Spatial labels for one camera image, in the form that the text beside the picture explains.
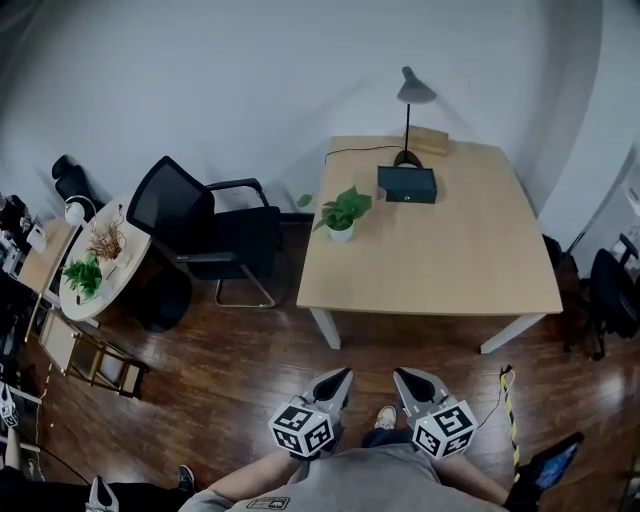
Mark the dried brown plant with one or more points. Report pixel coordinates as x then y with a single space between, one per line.
105 242

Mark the light wooden box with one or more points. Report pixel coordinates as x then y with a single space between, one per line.
432 140

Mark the person's grey shirt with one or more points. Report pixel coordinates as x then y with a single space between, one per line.
375 480

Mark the person's dark trousers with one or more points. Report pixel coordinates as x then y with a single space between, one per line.
382 439

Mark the person's left forearm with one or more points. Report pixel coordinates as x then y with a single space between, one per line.
250 472

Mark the black desk lamp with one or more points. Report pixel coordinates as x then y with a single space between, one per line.
415 90

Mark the person's right forearm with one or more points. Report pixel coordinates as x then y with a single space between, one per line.
475 472

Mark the dark cluttered equipment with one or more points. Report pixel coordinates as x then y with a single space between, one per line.
12 225

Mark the white cabinet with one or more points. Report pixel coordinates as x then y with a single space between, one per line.
620 210

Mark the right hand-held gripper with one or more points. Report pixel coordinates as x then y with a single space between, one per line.
445 430

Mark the white globe desk lamp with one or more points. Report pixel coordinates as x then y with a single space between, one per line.
74 211

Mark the black swivel office chair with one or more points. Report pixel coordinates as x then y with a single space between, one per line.
610 290

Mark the black mesh office chair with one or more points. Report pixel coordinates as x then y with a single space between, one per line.
170 200

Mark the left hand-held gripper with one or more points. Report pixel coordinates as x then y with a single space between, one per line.
300 430

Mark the small green potted plant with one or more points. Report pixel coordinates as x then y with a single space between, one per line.
82 272

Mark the small white device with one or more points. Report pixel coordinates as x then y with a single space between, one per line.
36 239

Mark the small wooden desk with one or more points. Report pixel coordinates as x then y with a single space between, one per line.
45 260

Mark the white table leg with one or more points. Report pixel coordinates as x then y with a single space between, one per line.
510 334
327 330

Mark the white round table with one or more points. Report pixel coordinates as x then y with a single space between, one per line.
132 245

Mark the black tablet mount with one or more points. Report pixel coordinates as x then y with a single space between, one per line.
522 495

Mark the dark green metal box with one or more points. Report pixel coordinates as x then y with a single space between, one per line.
406 184

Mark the black headrest chair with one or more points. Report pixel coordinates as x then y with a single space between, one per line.
70 180

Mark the wooden frame rack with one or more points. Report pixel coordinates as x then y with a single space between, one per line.
56 342

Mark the black tablet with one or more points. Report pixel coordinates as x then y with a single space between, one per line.
555 462

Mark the person's beige shoe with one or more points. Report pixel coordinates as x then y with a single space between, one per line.
386 417

